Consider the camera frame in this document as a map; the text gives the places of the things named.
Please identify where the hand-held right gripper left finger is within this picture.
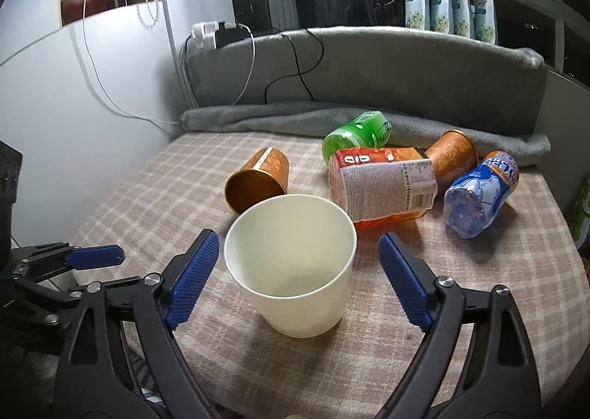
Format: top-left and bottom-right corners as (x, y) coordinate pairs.
(53, 229), (221, 419)

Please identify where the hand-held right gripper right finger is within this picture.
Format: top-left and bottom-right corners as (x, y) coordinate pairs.
(372, 232), (542, 419)

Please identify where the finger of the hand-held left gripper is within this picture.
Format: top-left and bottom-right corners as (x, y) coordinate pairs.
(11, 242), (125, 282)

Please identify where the white paper cup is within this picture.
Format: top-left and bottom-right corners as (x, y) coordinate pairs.
(224, 193), (358, 339)

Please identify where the gold paper cup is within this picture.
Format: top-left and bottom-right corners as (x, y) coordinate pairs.
(225, 147), (290, 215)
(424, 130), (478, 190)

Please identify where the orange labelled plastic bottle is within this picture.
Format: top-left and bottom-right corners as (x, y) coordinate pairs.
(328, 147), (438, 230)

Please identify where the blue plastic bottle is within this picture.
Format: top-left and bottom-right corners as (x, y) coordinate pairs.
(443, 150), (520, 239)

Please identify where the plaid bed sheet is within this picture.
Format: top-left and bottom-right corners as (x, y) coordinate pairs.
(69, 131), (586, 419)

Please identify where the green plastic bottle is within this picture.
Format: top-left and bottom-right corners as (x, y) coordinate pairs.
(322, 110), (393, 166)

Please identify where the grey fleece blanket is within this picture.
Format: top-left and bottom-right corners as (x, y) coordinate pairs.
(181, 101), (552, 167)

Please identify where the green printed bag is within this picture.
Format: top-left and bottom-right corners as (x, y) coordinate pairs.
(566, 177), (590, 258)

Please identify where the white power strip with plugs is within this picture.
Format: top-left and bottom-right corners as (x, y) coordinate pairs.
(191, 21), (252, 51)

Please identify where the white cable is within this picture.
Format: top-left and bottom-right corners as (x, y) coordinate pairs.
(81, 0), (183, 125)

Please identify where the black cable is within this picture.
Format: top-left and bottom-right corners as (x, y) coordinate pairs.
(264, 28), (326, 104)

